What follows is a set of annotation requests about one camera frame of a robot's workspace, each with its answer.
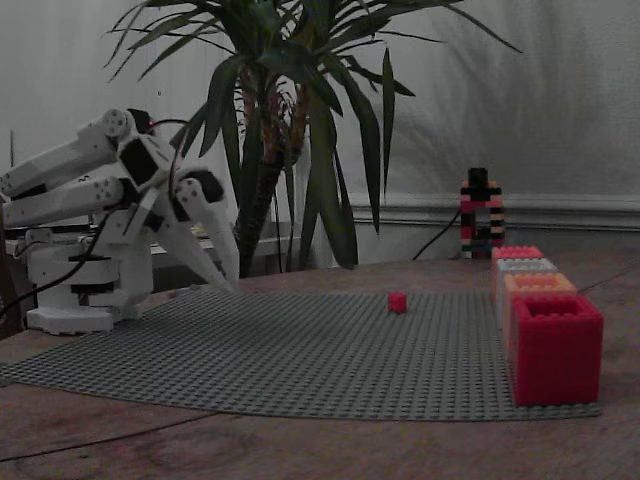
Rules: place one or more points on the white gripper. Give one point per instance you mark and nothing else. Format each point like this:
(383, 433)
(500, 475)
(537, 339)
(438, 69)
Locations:
(176, 216)

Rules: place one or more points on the small red brick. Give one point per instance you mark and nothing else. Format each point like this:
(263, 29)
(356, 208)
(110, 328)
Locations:
(397, 302)

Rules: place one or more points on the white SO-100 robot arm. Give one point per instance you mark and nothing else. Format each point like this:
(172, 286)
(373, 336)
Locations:
(55, 160)

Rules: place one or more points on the grey Lego baseplate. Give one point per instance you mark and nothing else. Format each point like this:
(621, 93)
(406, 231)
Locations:
(300, 360)

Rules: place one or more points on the multicolour Lego tower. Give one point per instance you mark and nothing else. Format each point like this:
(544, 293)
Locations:
(470, 220)

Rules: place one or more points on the large pink lego block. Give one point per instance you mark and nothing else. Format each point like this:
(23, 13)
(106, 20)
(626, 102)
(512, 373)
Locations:
(517, 251)

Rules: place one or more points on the grey lego block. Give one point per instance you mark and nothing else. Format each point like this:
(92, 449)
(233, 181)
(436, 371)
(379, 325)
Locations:
(520, 265)

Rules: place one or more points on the orange lego block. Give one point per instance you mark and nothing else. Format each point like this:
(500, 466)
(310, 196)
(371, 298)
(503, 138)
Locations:
(540, 284)

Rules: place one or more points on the red lego block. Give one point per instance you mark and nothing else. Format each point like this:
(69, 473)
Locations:
(555, 360)

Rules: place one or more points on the tall green yucca plant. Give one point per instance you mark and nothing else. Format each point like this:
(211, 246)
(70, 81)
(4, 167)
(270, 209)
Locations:
(300, 150)

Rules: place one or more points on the black webcam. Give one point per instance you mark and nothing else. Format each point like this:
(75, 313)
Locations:
(479, 176)

